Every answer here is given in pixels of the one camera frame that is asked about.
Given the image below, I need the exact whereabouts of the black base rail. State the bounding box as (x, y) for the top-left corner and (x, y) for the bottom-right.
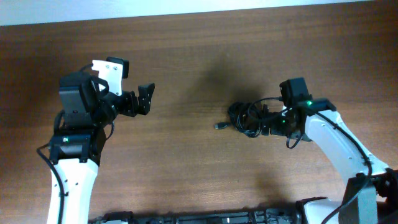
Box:
(88, 198), (398, 224)

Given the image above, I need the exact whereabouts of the black cable bundle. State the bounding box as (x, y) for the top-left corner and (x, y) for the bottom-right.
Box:
(214, 101), (270, 139)

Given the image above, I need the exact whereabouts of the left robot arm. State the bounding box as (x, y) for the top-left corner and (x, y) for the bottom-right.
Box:
(37, 72), (155, 223)

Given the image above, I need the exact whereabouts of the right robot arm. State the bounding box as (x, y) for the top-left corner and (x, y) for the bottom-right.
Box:
(261, 99), (397, 223)

